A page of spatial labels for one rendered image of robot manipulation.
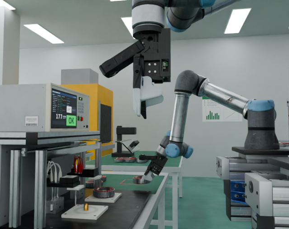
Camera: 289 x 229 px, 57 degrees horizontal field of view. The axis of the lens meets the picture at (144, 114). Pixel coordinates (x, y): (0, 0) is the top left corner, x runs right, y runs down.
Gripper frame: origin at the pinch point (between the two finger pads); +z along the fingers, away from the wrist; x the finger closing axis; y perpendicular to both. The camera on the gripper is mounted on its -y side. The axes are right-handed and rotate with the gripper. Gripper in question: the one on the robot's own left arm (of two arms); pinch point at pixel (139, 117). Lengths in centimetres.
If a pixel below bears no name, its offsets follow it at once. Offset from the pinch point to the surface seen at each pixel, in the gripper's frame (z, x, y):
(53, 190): 29, 54, -44
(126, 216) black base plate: 38, 50, -11
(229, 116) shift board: -25, 573, 147
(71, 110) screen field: -7, 66, -41
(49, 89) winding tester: -14, 46, -43
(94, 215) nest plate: 37, 47, -24
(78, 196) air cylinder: 37, 74, -40
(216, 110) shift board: -41, 575, 117
